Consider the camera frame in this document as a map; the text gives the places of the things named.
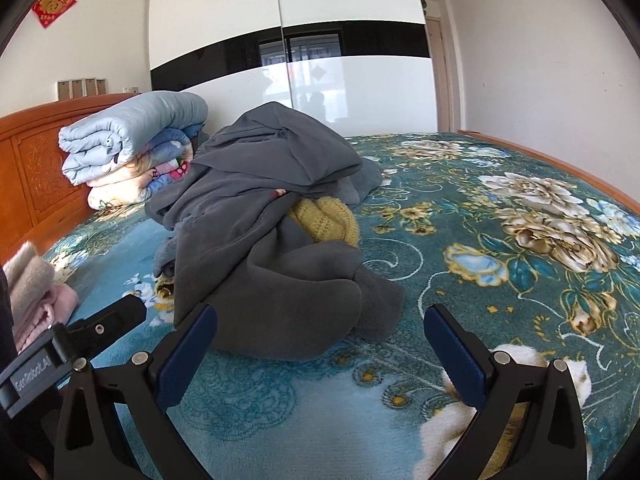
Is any orange wooden headboard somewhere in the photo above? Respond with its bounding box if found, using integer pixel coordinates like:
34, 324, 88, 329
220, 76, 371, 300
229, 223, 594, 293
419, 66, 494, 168
0, 92, 146, 263

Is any dark grey fleece-lined garment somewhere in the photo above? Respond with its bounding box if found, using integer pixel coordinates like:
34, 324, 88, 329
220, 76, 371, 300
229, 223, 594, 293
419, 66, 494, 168
145, 160, 407, 361

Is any orange wooden bed rail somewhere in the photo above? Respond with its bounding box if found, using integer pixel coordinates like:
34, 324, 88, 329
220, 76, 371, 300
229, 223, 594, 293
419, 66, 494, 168
456, 129, 640, 198

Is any cream pink folded quilt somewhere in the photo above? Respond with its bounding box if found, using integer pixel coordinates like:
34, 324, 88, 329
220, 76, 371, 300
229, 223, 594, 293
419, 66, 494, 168
87, 157, 196, 211

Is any light blue folded quilt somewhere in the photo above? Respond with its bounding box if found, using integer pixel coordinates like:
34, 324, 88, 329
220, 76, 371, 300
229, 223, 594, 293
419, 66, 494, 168
58, 91, 209, 186

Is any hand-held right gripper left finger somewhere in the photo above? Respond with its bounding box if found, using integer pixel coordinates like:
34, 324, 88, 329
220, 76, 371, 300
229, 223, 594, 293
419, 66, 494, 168
52, 304, 218, 480

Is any yellow knit sweater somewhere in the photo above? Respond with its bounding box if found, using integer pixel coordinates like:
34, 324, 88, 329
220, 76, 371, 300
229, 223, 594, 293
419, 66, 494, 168
154, 196, 361, 303

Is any pink fluffy garment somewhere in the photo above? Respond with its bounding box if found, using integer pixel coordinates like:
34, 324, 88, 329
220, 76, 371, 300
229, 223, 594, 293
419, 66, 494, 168
11, 280, 81, 356

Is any beige room door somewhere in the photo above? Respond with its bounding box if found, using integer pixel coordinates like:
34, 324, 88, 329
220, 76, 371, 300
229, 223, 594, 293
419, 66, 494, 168
425, 16, 454, 134

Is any red paper wall decoration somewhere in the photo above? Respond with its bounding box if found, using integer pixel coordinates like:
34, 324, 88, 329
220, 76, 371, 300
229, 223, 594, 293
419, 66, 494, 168
32, 0, 77, 28

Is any white and black wardrobe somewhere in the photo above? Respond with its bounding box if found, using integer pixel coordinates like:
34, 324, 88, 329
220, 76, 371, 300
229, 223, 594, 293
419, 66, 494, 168
148, 0, 448, 137

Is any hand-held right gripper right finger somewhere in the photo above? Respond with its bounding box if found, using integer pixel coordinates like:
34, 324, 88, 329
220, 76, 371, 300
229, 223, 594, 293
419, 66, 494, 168
423, 304, 588, 480

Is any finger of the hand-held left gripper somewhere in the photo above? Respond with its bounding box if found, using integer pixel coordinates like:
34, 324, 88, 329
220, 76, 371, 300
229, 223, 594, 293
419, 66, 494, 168
65, 294, 147, 356

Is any blue floral folded quilt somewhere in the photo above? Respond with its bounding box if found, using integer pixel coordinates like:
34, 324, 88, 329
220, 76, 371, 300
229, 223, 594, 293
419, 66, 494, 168
117, 127, 203, 181

